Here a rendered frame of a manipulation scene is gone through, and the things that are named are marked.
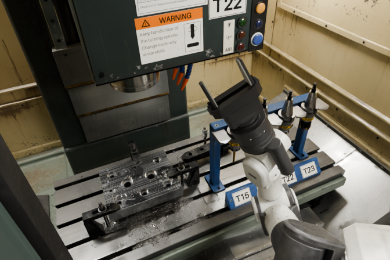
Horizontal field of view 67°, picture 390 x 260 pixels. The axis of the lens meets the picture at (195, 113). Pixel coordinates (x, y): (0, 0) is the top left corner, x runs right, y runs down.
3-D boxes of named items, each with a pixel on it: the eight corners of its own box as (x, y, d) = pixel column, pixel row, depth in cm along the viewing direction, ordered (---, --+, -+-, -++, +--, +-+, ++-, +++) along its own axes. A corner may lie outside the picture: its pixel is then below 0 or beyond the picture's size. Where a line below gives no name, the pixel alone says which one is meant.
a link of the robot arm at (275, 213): (299, 220, 92) (322, 251, 70) (259, 230, 94) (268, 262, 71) (289, 184, 93) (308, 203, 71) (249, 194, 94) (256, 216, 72)
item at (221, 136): (233, 141, 102) (233, 140, 102) (220, 146, 101) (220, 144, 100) (224, 130, 107) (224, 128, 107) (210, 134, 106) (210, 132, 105)
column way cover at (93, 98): (173, 119, 163) (164, 30, 132) (85, 145, 149) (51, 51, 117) (170, 115, 166) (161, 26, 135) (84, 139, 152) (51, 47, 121)
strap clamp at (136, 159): (145, 175, 132) (140, 151, 122) (137, 178, 131) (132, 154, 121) (137, 156, 141) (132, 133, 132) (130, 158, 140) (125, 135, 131)
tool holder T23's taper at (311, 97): (310, 101, 117) (314, 87, 113) (318, 107, 114) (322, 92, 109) (301, 104, 115) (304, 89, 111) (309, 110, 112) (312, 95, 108)
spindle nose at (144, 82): (157, 64, 99) (152, 30, 92) (163, 89, 87) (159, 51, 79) (108, 71, 97) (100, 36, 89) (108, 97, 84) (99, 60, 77)
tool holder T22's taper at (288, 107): (289, 109, 113) (292, 94, 109) (295, 116, 110) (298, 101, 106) (278, 110, 113) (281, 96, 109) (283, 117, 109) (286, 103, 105)
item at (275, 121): (285, 123, 109) (285, 122, 108) (273, 127, 107) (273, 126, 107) (274, 114, 114) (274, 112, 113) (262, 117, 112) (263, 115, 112)
